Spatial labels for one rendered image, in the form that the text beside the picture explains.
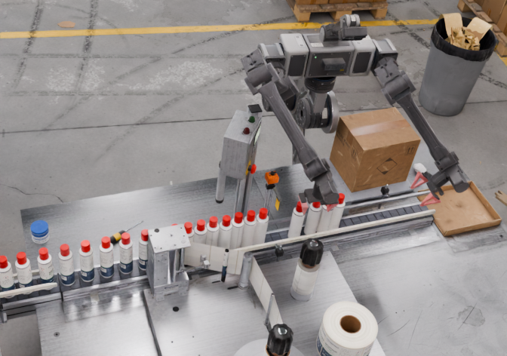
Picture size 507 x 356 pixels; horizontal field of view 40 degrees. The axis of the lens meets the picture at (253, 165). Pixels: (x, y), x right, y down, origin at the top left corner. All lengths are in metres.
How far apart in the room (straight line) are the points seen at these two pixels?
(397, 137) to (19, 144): 2.51
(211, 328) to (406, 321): 0.79
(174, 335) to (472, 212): 1.55
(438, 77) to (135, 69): 2.20
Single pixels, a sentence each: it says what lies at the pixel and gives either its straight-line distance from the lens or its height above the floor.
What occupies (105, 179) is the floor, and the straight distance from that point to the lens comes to 4.45.
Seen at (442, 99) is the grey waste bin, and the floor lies 0.16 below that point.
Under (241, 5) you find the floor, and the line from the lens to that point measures 6.18.
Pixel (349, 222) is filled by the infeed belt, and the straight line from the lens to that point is 3.15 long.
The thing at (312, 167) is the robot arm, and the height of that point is 1.46.
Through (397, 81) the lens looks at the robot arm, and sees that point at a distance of 2.62.
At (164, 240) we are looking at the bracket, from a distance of 2.61.
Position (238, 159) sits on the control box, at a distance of 2.58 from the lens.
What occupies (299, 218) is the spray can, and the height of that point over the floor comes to 1.02.
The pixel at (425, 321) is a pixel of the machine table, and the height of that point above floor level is 0.83.
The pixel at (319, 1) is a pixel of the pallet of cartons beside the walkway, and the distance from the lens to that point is 6.05.
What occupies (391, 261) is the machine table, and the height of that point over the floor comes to 0.83.
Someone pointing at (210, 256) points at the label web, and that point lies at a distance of 2.75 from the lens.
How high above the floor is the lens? 3.13
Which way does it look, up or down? 43 degrees down
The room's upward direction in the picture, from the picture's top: 9 degrees clockwise
